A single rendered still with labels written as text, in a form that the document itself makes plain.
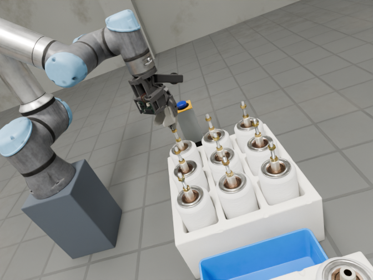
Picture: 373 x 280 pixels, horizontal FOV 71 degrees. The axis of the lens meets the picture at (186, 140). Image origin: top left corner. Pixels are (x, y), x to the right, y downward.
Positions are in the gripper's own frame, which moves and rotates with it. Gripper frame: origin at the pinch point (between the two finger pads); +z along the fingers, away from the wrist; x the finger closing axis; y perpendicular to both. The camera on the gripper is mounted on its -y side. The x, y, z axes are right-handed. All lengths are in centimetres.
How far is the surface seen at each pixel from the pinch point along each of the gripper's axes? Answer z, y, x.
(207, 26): 26, -208, -122
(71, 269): 35, 47, -31
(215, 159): 9.3, 3.3, 15.5
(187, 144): 9.3, -1.1, 1.4
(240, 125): 9.1, -13.8, 15.4
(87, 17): -26, -133, -215
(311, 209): 19.6, 4.7, 42.0
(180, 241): 16.6, 27.5, 16.0
